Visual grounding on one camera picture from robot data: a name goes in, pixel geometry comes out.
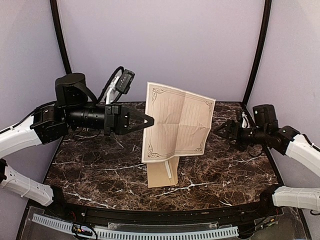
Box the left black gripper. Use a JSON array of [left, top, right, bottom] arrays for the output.
[[65, 102, 155, 136]]

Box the beige ornate letter sheet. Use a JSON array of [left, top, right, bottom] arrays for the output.
[[164, 160, 173, 179]]

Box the brown paper envelope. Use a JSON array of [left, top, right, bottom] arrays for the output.
[[146, 156, 180, 188]]

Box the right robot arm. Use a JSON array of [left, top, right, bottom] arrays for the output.
[[213, 104, 320, 217]]

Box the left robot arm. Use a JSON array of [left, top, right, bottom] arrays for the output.
[[0, 67, 154, 218]]

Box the black front table rail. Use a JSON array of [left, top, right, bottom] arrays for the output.
[[46, 188, 279, 225]]

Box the left black corner post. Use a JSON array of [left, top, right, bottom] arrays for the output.
[[49, 0, 72, 74]]

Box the black corner post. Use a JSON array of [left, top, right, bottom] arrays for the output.
[[49, 0, 72, 74], [241, 0, 272, 108]]

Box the white slotted cable duct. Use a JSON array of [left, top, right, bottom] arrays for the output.
[[31, 213, 239, 240]]

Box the right black corner post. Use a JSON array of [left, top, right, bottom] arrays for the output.
[[241, 0, 272, 108]]

